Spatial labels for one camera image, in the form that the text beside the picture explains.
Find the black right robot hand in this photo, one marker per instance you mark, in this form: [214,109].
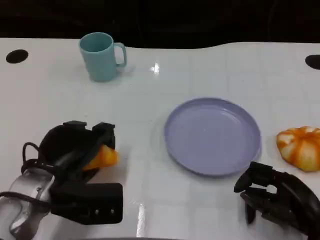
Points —
[287,197]

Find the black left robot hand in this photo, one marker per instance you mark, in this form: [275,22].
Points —
[65,142]

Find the orange white toy bread roll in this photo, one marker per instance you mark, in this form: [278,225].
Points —
[300,147]
[106,157]

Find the pale green mug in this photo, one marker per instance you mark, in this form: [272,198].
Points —
[98,62]

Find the lilac plate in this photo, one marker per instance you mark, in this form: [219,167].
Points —
[212,136]

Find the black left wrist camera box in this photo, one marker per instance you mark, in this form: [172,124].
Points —
[87,202]

